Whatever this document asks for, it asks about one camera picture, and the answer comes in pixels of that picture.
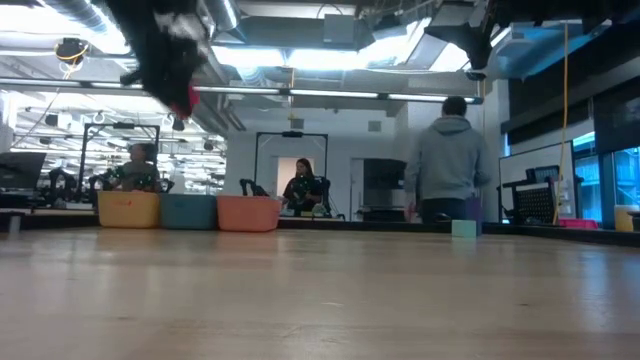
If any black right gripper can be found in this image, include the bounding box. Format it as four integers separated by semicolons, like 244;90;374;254
424;22;504;70

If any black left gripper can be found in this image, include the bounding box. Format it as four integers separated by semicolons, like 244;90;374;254
117;19;210;109

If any purple rectangular block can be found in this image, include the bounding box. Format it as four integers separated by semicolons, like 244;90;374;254
464;196;484;236

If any light green cube block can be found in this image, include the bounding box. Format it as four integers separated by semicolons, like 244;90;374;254
451;219;478;239

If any person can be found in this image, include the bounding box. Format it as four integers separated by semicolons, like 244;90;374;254
403;95;494;225
282;157;324;214
102;142;164;194

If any teal plastic bin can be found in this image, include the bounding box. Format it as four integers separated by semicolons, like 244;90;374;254
159;193;219;231

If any yellow plastic bin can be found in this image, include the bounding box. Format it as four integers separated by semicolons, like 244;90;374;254
97;190;161;230

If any long ceiling light bar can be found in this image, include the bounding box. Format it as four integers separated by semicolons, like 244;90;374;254
0;77;485;105

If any orange plastic bin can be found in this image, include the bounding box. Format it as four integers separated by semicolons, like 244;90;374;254
216;195;282;233

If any whiteboard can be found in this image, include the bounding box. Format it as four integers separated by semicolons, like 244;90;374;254
498;141;576;224

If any black cabinet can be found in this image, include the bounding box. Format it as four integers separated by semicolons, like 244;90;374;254
362;158;409;223

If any black computer monitor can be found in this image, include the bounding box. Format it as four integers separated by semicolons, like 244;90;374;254
0;151;47;191

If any black perforated panel stand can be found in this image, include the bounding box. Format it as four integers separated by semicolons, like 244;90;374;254
497;164;561;225

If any red plastic container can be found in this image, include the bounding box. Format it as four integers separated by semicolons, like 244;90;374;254
558;217;600;231

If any yellow plastic container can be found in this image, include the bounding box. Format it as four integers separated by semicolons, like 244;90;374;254
613;204;640;233

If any black gantry frame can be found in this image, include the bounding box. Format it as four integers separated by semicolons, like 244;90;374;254
77;122;162;201
253;131;330;217

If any black yellow cord reel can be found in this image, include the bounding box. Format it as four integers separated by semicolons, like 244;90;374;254
53;37;92;65

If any black aluminium table frame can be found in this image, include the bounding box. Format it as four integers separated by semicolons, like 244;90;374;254
0;209;640;249

